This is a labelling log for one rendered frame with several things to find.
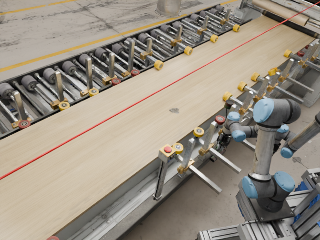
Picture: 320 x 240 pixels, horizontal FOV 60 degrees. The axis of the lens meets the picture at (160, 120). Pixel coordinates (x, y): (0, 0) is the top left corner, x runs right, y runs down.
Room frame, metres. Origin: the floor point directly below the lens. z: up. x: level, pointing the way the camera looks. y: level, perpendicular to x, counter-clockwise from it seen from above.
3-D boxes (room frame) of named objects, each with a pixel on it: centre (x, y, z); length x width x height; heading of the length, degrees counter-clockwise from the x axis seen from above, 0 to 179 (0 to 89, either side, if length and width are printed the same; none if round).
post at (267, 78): (2.01, -0.83, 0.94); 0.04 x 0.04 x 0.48; 53
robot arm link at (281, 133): (1.42, -0.84, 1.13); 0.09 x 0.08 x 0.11; 60
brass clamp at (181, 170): (1.23, -0.24, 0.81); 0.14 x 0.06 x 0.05; 143
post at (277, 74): (2.21, -0.98, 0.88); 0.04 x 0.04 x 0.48; 53
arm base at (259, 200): (0.91, -0.71, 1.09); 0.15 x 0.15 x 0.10
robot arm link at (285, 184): (0.91, -0.70, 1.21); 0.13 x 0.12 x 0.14; 105
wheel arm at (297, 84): (2.37, -1.25, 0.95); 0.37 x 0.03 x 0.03; 53
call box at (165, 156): (1.00, -0.07, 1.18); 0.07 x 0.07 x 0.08; 53
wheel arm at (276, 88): (2.21, -1.05, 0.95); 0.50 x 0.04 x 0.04; 53
